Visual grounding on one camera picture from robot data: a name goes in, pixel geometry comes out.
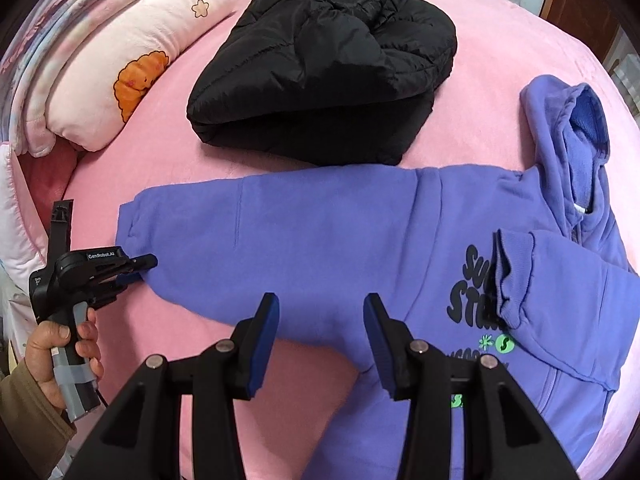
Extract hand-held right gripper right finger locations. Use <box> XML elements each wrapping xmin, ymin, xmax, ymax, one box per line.
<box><xmin>363</xmin><ymin>292</ymin><xmax>576</xmax><ymax>480</ymax></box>

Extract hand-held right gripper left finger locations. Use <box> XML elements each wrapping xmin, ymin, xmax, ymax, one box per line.
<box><xmin>65</xmin><ymin>292</ymin><xmax>280</xmax><ymax>480</ymax></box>

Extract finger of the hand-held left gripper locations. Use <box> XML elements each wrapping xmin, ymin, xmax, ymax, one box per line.
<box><xmin>112</xmin><ymin>254</ymin><xmax>159</xmax><ymax>276</ymax></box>
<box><xmin>94</xmin><ymin>270</ymin><xmax>147</xmax><ymax>311</ymax></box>

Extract purple printed hoodie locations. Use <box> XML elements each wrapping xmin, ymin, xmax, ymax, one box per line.
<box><xmin>115</xmin><ymin>74</ymin><xmax>640</xmax><ymax>480</ymax></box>

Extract person's left hand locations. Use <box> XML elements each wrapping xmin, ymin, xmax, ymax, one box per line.
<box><xmin>24</xmin><ymin>306</ymin><xmax>104</xmax><ymax>413</ymax></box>

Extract white quilted bedding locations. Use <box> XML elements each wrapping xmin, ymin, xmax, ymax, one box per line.
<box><xmin>0</xmin><ymin>142</ymin><xmax>56</xmax><ymax>376</ymax></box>

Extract red cloth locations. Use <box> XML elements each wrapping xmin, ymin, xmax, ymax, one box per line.
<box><xmin>22</xmin><ymin>144</ymin><xmax>81</xmax><ymax>206</ymax></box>

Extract pink pillow with orange print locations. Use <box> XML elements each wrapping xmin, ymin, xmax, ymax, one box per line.
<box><xmin>47</xmin><ymin>0</ymin><xmax>239</xmax><ymax>153</ymax></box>

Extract folded pastel striped quilt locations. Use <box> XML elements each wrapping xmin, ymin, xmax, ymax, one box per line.
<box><xmin>0</xmin><ymin>0</ymin><xmax>203</xmax><ymax>157</ymax></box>

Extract pink bed blanket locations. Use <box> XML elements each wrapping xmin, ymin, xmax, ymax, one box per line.
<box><xmin>15</xmin><ymin>0</ymin><xmax>640</xmax><ymax>480</ymax></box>

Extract black puffer jacket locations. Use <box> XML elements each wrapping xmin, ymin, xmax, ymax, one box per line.
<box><xmin>186</xmin><ymin>0</ymin><xmax>458</xmax><ymax>167</ymax></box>

